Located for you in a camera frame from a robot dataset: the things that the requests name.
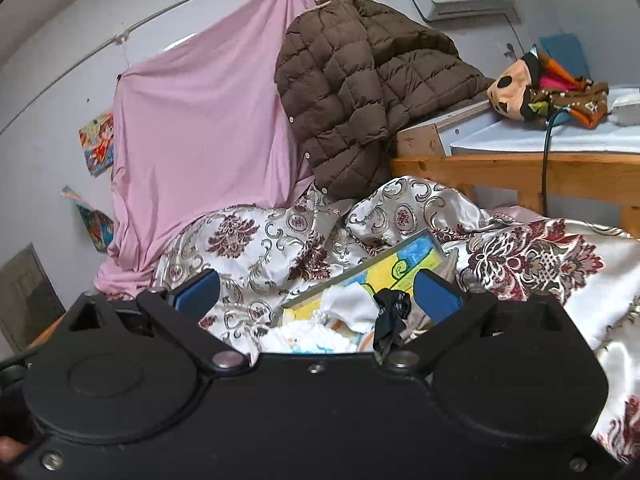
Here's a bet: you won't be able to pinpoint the black power cable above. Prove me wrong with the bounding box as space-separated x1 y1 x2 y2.
539 109 572 217

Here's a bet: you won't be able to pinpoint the brown puffer jacket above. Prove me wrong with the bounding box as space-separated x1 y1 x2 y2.
274 0 491 200

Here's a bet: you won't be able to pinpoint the white silver glitter sock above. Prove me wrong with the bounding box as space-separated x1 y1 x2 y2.
314 283 378 334

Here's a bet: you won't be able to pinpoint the metal tray with colourful mat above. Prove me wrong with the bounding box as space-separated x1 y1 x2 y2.
273 230 446 353

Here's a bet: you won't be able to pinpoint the black sock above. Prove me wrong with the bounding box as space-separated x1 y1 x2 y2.
372 288 411 359

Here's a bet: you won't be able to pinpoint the white sock with blue print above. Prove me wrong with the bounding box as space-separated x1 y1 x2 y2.
259 320 357 354

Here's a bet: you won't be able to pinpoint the wooden bed frame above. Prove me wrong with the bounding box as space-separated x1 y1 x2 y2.
24 123 640 351

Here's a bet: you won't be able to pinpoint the pink hanging sheet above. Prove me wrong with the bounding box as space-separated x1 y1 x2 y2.
94 0 314 296

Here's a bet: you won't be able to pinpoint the colourful rag doll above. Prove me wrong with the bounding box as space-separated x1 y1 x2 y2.
486 47 608 129

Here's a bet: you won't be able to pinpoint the colourful wall poster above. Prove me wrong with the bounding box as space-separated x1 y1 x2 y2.
78 110 114 177

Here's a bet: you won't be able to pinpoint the colourful kite wall decoration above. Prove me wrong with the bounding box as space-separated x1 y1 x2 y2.
61 186 114 254

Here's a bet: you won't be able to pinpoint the floral satin bedspread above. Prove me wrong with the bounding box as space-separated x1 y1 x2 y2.
153 176 639 463

